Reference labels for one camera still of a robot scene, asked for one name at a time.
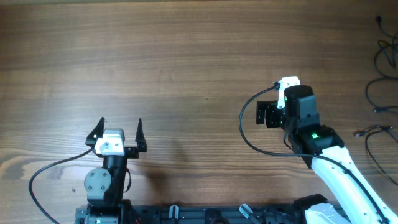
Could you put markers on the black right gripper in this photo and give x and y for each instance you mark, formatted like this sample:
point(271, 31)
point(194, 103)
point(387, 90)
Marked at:
point(268, 114)

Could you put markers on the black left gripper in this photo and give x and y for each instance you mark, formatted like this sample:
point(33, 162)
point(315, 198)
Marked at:
point(132, 150)

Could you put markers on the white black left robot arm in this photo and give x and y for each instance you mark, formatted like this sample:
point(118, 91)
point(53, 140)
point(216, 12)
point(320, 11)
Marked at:
point(105, 185)

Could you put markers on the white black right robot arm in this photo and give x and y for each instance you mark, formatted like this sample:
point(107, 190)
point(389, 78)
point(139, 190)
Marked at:
point(325, 153)

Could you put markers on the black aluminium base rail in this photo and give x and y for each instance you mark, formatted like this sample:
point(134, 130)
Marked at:
point(214, 214)

